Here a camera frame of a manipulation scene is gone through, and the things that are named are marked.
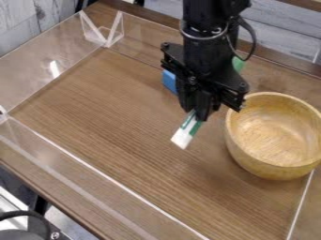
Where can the black metal base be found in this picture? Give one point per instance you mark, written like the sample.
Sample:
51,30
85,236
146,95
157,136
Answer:
33,231

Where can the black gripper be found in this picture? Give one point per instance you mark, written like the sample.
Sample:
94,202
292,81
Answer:
206,80

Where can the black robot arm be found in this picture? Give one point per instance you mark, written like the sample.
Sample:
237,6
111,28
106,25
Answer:
213,22

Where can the brown wooden bowl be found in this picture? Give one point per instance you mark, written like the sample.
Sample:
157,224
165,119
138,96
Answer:
273,137

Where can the green and white marker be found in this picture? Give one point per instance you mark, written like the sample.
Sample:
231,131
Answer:
184,134

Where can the clear acrylic tray wall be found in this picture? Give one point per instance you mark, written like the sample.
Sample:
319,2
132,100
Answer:
86,126

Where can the blue rectangular block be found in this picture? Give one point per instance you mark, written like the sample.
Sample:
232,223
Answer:
169,81

